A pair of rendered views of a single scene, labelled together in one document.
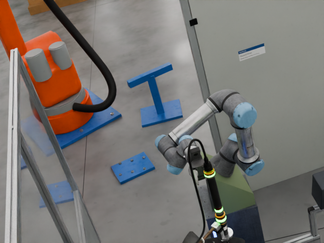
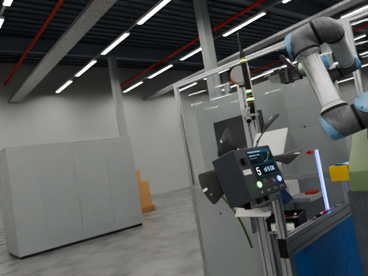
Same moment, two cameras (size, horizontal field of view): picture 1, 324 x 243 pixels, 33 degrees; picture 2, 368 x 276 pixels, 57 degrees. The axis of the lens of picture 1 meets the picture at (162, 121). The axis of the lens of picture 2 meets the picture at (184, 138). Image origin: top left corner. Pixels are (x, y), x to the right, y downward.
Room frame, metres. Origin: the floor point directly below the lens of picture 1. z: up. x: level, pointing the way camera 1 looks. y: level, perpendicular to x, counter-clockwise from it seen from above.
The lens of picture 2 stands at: (2.96, -1.88, 1.24)
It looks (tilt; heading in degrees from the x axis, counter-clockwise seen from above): 4 degrees up; 137
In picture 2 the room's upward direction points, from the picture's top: 10 degrees counter-clockwise
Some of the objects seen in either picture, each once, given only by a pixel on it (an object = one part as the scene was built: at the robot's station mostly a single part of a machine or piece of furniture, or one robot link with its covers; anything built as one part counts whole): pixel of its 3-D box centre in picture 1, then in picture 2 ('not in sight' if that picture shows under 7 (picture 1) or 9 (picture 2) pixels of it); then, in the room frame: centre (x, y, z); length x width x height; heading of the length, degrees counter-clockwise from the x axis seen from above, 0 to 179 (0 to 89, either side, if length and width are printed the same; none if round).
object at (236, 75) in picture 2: not in sight; (239, 75); (1.27, 0.44, 1.88); 0.17 x 0.15 x 0.16; 4
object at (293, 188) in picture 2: not in sight; (285, 188); (1.50, 0.44, 0.91); 0.17 x 0.16 x 0.11; 94
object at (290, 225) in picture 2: not in sight; (287, 220); (1.93, -0.28, 0.84); 0.22 x 0.17 x 0.07; 108
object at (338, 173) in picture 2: not in sight; (343, 172); (2.07, 0.20, 1.02); 0.16 x 0.10 x 0.11; 94
